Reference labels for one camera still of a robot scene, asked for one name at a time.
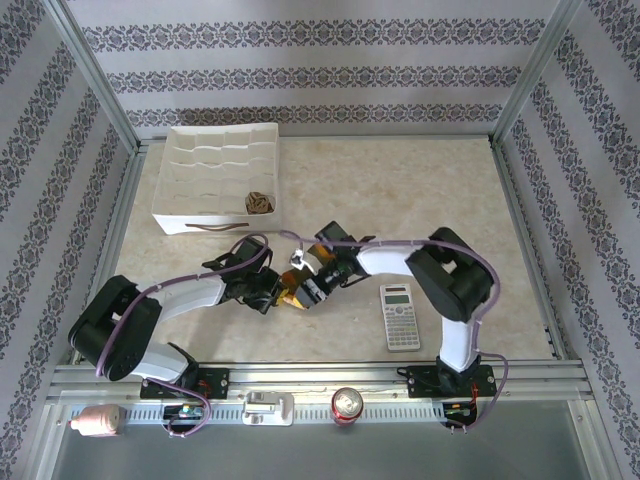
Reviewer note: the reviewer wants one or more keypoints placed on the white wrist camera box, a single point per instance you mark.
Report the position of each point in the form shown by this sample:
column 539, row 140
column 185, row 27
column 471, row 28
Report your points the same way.
column 297, row 258

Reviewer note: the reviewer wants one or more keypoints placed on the silver metal clamp bracket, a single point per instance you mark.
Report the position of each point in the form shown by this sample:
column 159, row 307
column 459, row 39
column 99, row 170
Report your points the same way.
column 267, row 410

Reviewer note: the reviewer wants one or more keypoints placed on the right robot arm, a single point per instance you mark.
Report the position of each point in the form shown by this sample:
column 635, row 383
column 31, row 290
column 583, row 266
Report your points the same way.
column 460, row 280

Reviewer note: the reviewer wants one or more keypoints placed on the pink plastic bottle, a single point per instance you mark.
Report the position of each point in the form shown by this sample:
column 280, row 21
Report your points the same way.
column 97, row 421

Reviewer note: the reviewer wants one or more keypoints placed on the white calculator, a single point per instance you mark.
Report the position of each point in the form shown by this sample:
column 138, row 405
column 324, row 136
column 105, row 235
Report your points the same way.
column 400, row 320

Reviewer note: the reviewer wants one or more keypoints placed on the olive green striped sock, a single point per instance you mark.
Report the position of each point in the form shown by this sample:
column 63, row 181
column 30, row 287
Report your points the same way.
column 291, row 277

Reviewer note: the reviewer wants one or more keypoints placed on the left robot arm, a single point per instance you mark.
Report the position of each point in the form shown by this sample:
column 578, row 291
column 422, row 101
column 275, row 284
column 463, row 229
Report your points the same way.
column 180, row 297

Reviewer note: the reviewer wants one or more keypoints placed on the aluminium frame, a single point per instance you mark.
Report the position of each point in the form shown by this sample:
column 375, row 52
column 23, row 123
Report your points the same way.
column 300, row 372

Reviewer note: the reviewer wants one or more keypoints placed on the beige brown patterned sock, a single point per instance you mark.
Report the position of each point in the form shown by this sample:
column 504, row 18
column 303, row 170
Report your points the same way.
column 259, row 202

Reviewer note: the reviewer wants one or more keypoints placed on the red soda can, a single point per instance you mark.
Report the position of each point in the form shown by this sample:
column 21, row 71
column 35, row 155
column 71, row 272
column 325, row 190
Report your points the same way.
column 347, row 405

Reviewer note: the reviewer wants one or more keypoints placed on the white fabric organizer box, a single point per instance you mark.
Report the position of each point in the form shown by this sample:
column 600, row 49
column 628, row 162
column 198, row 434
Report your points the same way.
column 215, row 165

